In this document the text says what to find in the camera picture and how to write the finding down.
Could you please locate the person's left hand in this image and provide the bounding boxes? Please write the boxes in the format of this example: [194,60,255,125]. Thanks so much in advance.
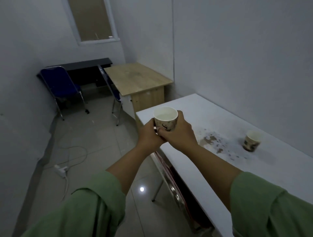
[136,118,165,154]

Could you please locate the person's right hand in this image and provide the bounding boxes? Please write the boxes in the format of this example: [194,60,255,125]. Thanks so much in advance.
[158,110,199,153]

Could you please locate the blue folding chair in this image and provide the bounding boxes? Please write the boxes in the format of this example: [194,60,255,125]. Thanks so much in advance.
[97,65,123,126]
[40,66,90,121]

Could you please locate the person's left forearm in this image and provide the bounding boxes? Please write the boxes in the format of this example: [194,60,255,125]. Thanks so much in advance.
[106,144,155,196]

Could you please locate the black desk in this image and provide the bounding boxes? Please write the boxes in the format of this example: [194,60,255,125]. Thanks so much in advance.
[37,58,113,89]

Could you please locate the thick white power cord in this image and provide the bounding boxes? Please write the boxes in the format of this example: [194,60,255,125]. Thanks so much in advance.
[60,177,69,202]

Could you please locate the person's right forearm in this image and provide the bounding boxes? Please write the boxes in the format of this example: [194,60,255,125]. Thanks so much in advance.
[174,144,243,212]

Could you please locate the person's left green sleeve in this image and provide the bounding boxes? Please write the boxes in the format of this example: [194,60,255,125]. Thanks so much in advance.
[21,170,127,237]

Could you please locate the white table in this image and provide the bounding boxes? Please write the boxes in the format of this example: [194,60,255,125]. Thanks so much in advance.
[136,93,313,237]

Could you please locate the person's green sleeve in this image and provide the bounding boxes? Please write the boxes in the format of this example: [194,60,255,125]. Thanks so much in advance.
[229,172,313,237]
[21,170,127,237]

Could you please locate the thin looped floor cable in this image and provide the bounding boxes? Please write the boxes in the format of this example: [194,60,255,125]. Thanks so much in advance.
[48,146,88,169]

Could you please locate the white power strip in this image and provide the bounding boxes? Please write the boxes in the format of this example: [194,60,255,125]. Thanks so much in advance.
[54,165,68,178]

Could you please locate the white framed window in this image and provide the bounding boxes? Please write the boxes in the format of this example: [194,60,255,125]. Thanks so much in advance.
[62,0,121,46]

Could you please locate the person's right green sleeve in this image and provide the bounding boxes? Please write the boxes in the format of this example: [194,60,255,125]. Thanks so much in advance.
[229,172,313,237]

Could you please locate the light wooden desk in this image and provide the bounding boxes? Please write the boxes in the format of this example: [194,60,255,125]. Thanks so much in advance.
[104,63,174,132]

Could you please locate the red metal folding chair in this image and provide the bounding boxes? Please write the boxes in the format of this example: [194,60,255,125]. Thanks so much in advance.
[154,151,216,237]

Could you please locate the white printed paper cup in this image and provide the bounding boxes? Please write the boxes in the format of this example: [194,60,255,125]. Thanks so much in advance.
[243,130,262,152]
[153,106,178,132]

